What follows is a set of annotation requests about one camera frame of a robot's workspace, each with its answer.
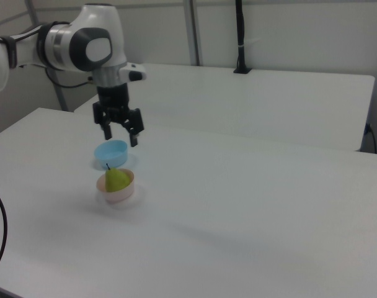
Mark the black pole with clamp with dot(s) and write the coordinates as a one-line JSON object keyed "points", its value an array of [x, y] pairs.
{"points": [[241, 31]]}

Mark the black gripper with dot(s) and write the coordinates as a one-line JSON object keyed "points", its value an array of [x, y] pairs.
{"points": [[112, 97]]}

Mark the blue plastic bowl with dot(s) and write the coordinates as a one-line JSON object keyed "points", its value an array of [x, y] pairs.
{"points": [[112, 155]]}

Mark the green pear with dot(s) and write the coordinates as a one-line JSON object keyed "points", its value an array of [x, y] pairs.
{"points": [[115, 181]]}

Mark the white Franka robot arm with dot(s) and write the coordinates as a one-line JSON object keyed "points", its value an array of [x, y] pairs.
{"points": [[67, 40]]}

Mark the pink plastic bowl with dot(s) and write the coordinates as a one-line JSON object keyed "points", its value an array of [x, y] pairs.
{"points": [[120, 195]]}

